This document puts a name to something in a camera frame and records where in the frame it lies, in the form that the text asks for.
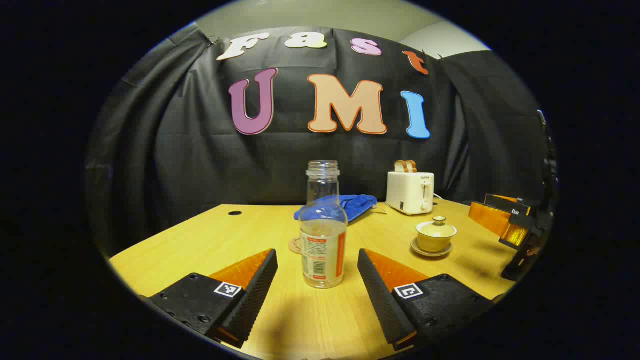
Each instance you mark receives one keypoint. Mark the blue folded towel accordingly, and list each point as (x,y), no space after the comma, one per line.
(357,205)

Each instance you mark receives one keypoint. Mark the cream ceramic teacup lid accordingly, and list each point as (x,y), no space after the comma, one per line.
(436,227)

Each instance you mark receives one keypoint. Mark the clear plastic water bottle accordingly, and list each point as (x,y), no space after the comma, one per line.
(323,240)

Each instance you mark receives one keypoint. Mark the white toaster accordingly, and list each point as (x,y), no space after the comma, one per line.
(407,192)

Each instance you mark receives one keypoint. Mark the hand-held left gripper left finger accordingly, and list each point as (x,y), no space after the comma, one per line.
(255,295)

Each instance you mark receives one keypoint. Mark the cream ceramic saucer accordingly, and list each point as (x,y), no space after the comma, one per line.
(422,251)

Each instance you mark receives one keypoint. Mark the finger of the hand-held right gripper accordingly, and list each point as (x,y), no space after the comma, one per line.
(505,202)
(522,222)

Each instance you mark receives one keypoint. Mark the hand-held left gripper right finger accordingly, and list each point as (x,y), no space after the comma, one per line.
(380,295)

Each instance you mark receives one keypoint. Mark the toasted bread slice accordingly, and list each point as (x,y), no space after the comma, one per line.
(399,166)
(412,166)

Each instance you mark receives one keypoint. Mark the cream ceramic teacup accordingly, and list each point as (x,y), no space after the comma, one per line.
(436,242)

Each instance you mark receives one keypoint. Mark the black backdrop cloth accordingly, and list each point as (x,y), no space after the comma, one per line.
(200,150)

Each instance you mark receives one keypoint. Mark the round wooden coaster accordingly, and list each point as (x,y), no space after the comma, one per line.
(294,246)

